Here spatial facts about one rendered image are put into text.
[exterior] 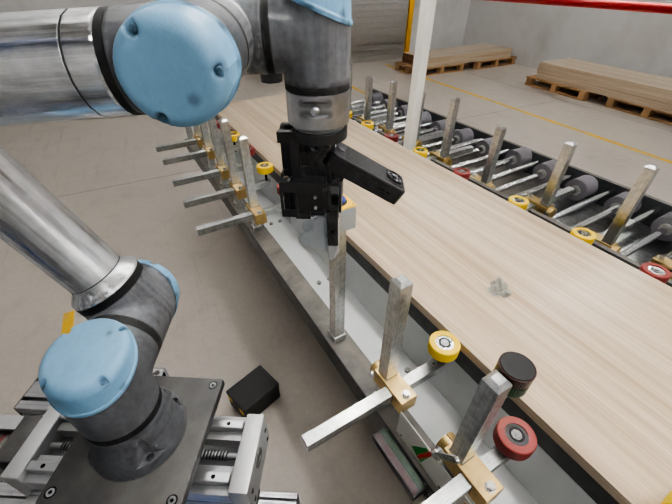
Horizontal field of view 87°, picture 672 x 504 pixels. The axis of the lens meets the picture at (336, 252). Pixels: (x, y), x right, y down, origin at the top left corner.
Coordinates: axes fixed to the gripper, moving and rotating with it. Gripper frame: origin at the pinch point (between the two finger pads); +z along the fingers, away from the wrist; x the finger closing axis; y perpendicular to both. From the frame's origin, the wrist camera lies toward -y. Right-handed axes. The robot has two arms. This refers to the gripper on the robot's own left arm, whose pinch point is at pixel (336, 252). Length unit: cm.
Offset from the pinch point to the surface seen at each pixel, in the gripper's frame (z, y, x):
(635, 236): 60, -131, -95
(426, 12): -20, -33, -151
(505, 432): 41, -36, 7
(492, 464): 46, -33, 12
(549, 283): 42, -64, -40
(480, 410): 24.9, -25.7, 11.5
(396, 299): 19.0, -12.2, -8.7
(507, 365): 17.1, -29.3, 7.7
